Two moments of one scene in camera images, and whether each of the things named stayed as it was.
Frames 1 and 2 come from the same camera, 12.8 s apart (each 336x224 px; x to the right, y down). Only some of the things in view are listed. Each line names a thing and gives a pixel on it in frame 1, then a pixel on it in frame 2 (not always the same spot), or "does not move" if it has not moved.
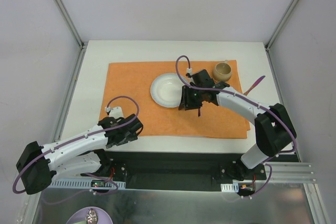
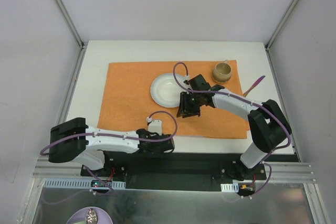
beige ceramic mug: [222, 71] does not move
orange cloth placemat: [133, 81] does not move
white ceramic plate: [166, 89] does not move
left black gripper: [130, 132] to [165, 145]
